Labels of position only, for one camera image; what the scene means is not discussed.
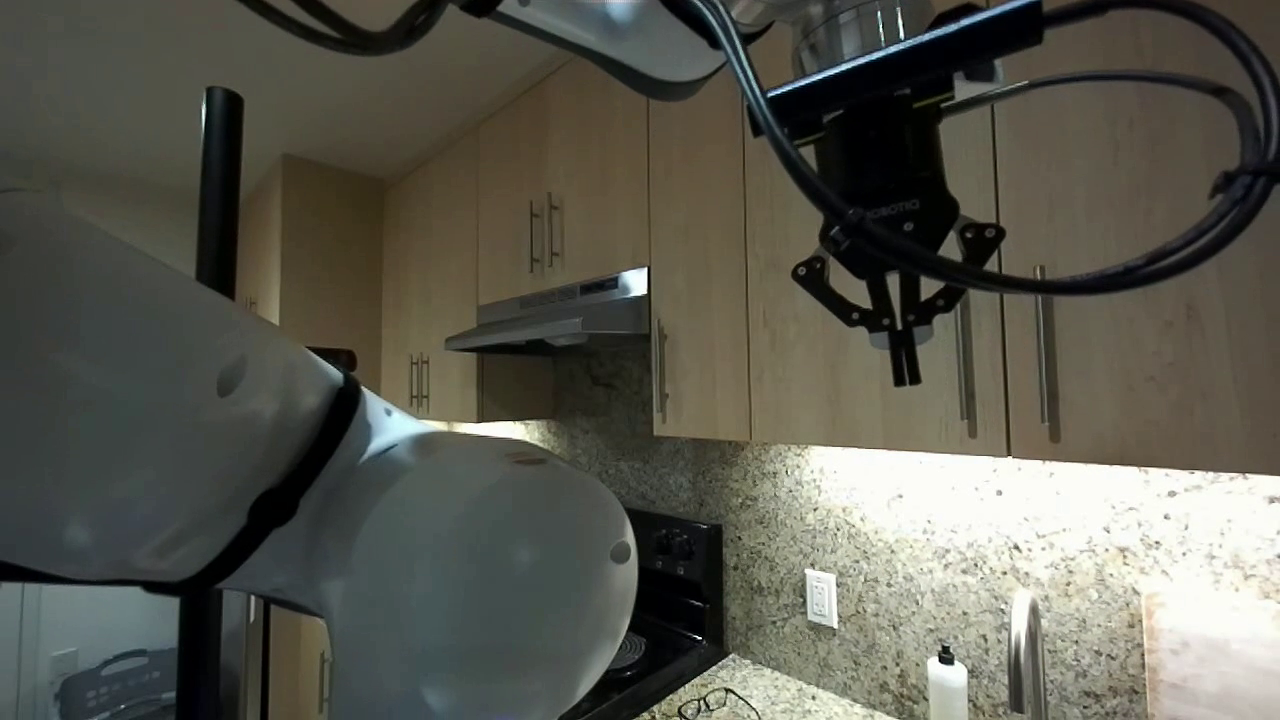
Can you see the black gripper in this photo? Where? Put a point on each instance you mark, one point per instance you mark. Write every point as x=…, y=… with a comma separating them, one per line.
x=885, y=185

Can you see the narrow wooden cabinet door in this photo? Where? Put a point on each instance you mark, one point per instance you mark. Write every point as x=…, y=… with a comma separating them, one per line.
x=453, y=266
x=403, y=266

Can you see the steel range hood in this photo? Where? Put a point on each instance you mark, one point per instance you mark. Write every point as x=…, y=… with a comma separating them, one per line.
x=561, y=316

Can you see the tall wooden cabinet panel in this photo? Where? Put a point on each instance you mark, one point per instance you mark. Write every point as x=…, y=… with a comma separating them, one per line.
x=327, y=253

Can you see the metal kitchen faucet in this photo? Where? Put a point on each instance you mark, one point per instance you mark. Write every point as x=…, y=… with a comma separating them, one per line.
x=1027, y=655

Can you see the black stove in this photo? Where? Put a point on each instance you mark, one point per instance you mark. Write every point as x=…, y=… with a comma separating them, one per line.
x=680, y=563

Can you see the white wall outlet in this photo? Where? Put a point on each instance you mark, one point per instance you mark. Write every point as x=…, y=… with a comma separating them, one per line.
x=823, y=600

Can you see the wooden cabinet door white inside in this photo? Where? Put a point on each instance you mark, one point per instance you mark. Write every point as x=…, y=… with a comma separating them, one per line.
x=1163, y=373

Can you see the short wooden cabinet door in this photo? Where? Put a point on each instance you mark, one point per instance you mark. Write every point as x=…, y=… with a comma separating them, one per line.
x=507, y=174
x=604, y=161

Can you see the black vertical pole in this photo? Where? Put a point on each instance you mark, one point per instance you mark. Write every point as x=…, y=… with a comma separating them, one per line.
x=219, y=203

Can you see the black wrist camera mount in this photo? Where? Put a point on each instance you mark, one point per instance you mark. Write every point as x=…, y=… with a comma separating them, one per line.
x=904, y=65

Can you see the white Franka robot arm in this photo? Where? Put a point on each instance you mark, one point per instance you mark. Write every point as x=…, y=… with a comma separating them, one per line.
x=442, y=575

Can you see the light wooden cutting board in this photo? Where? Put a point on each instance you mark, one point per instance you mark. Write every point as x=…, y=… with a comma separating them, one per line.
x=1214, y=655

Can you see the white soap bottle black pump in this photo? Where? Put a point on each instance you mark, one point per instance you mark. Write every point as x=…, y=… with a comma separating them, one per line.
x=950, y=688

